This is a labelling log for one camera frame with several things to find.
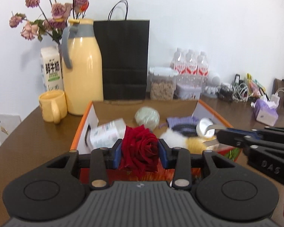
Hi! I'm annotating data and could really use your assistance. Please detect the black cable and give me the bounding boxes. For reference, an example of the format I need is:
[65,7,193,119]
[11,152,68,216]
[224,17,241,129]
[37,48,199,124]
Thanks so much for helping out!
[171,122,200,138]

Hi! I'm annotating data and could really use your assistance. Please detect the red rose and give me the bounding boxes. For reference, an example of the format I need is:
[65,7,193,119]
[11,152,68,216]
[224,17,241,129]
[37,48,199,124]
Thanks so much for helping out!
[119,125,159,176]

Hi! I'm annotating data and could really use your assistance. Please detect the small white jar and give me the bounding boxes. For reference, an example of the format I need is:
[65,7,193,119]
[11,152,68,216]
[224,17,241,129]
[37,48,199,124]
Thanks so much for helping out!
[196,118,214,138]

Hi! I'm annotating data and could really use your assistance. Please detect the white yellow plush toy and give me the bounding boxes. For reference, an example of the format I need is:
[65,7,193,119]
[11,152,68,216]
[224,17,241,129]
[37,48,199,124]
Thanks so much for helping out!
[160,129,220,154]

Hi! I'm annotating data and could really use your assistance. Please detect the white plastic bottle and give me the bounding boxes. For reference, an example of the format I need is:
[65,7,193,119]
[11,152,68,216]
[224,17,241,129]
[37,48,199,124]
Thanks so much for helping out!
[87,118,126,150]

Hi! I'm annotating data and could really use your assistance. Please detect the purple tissue pack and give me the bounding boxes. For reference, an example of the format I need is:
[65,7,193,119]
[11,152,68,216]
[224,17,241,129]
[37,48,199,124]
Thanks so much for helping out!
[251,94,280,127]

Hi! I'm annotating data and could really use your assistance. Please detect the purple knit cloth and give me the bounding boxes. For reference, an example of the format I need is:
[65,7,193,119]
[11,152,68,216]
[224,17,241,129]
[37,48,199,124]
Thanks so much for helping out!
[158,116,199,129]

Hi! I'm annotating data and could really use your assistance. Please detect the red cardboard box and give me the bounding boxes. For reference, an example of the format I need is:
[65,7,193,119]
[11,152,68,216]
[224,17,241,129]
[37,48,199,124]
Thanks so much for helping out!
[70,100,241,183]

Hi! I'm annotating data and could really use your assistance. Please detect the pale green shower pouf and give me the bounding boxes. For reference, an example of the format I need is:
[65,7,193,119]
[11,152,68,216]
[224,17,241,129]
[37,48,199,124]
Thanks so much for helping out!
[134,107,160,131]

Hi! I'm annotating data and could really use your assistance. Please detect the colourful snack packets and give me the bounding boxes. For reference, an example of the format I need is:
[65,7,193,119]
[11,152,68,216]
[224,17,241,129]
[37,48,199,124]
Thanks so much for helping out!
[245,73,266,98]

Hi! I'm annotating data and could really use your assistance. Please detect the yellow ceramic mug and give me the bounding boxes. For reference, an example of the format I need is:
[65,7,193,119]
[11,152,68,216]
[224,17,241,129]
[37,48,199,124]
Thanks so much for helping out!
[39,90,68,124]

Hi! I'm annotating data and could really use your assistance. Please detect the clear seed container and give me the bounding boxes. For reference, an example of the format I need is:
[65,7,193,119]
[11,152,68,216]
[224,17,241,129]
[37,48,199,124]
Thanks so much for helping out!
[149,67,179,100]

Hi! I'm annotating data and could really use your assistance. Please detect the white toy robot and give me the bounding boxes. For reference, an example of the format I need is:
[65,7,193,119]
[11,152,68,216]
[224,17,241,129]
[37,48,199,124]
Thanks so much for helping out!
[204,71,221,98]

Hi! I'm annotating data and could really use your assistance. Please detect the water bottle right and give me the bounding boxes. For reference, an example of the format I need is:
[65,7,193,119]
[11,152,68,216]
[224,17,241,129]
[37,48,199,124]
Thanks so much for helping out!
[197,51,209,89]

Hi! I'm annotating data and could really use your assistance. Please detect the water bottle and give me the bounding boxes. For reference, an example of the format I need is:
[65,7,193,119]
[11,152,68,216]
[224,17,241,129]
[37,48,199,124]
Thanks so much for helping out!
[197,51,209,89]
[185,49,198,86]
[171,48,186,75]

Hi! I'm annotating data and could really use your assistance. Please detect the water bottle middle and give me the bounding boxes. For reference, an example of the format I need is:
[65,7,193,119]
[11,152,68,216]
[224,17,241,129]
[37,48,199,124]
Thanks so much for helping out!
[185,49,198,86]

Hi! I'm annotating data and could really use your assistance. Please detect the water bottle left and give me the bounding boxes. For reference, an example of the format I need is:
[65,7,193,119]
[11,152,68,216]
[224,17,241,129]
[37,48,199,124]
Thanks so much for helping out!
[171,48,186,75]

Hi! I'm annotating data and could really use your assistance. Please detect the yellow thermos jug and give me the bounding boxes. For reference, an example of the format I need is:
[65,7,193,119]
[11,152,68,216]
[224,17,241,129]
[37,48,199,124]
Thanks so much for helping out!
[61,19,104,115]

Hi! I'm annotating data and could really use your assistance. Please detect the white booklet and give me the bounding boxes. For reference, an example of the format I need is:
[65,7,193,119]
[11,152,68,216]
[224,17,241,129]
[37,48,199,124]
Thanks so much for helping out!
[0,114,21,146]

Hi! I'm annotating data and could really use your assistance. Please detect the white milk carton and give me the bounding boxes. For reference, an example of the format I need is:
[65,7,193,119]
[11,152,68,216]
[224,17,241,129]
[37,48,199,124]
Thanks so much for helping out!
[40,46,64,91]

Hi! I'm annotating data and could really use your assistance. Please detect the black paper bag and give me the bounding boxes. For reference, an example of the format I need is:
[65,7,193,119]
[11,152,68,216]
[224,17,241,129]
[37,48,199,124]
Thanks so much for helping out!
[94,0,150,100]

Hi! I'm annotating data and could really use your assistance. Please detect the dried pink flower bouquet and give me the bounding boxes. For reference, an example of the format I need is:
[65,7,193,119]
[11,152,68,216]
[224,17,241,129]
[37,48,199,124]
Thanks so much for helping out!
[9,0,90,45]

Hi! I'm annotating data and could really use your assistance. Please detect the tangled cables pile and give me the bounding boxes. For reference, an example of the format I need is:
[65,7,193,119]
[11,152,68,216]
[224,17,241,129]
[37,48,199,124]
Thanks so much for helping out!
[216,74,254,104]

